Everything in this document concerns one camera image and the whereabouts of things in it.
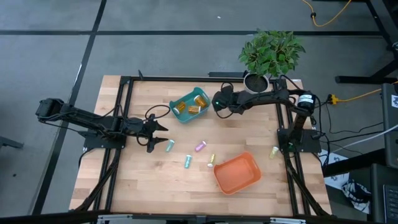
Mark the orange plastic bin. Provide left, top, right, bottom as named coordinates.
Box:
left=213, top=151, right=262, bottom=195

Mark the black front crossbar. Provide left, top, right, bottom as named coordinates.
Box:
left=0, top=210, right=398, bottom=224

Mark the grey chair leg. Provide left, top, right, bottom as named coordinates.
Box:
left=0, top=136, right=24, bottom=150

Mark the teal plastic bin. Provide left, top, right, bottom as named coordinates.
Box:
left=169, top=86, right=211, bottom=124

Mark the green plant in white pot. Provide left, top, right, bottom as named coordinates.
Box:
left=238, top=29, right=306, bottom=94

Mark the yellow extension cable with plug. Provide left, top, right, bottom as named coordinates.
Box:
left=326, top=80, right=398, bottom=105

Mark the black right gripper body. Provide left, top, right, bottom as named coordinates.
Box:
left=213, top=86, right=246, bottom=114

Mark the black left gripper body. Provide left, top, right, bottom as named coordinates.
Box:
left=126, top=113, right=156, bottom=153

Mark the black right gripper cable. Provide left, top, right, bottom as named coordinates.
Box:
left=215, top=82, right=234, bottom=119

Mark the white cable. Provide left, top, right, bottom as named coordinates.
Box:
left=329, top=124, right=398, bottom=151

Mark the black power cable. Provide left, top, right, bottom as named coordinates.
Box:
left=325, top=102, right=385, bottom=135

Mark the black side desk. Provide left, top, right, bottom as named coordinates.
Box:
left=323, top=148, right=398, bottom=223

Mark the black white patterned bag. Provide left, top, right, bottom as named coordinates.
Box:
left=341, top=179, right=371, bottom=215

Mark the white printed sheet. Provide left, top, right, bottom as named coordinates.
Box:
left=320, top=149, right=351, bottom=190

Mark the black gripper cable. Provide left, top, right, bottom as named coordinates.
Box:
left=215, top=82, right=234, bottom=119
left=144, top=105, right=171, bottom=121

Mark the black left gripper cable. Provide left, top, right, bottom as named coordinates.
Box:
left=144, top=105, right=171, bottom=121

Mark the black desk leg stand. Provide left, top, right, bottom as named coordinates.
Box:
left=335, top=0, right=398, bottom=85

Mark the yellow cable with black knot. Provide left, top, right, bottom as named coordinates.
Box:
left=300, top=0, right=353, bottom=27

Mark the black aluminium table frame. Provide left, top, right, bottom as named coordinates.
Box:
left=74, top=70, right=332, bottom=218

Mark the dark computer keyboard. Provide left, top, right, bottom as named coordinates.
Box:
left=382, top=184, right=398, bottom=223

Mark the black computer tower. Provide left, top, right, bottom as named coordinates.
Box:
left=381, top=83, right=398, bottom=169

